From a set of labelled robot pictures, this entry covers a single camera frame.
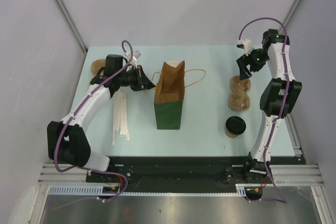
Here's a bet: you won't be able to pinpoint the stack of brown paper cups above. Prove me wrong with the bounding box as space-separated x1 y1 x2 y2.
167 61 179 68

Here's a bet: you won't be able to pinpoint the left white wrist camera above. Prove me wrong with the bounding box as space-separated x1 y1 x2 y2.
124 50 141 68

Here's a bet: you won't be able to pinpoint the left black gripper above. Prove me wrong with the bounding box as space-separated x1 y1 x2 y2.
117 65 156 92

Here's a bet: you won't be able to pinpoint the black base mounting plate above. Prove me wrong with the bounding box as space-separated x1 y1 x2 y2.
86 156 274 193

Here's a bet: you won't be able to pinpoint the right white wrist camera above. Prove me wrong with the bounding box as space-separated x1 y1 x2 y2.
237 39 254 56

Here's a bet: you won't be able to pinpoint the single brown pulp carrier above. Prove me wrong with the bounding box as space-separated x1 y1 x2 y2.
228 76 251 111

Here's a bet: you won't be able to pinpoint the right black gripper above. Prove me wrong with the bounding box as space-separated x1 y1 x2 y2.
236 47 270 80

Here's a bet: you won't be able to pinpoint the white wrapped straws bundle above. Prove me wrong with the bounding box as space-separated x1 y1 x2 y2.
112 91 130 146

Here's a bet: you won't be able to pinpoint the brown pulp cup carriers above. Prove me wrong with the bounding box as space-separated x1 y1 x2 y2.
90 59 106 84

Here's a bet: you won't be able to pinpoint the white slotted cable duct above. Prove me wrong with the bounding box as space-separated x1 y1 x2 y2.
49 185 246 197

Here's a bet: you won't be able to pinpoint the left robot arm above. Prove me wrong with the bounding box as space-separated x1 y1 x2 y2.
47 51 155 182

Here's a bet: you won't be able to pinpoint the black cup lid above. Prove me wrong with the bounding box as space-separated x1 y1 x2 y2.
225 116 246 132

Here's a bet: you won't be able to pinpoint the green paper bag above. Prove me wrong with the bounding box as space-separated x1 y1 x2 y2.
144 60 206 130

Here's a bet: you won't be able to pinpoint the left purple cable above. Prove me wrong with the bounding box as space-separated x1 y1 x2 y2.
52 40 133 206

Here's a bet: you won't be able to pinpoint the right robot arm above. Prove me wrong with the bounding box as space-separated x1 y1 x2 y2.
236 29 302 183

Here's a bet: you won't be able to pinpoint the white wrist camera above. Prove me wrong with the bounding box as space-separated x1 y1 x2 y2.
124 50 141 68
237 39 254 56

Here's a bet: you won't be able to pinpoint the brown paper cup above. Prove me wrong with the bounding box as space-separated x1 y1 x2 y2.
225 128 243 138

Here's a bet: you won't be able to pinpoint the aluminium frame rail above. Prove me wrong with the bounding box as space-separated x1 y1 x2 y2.
36 47 336 224

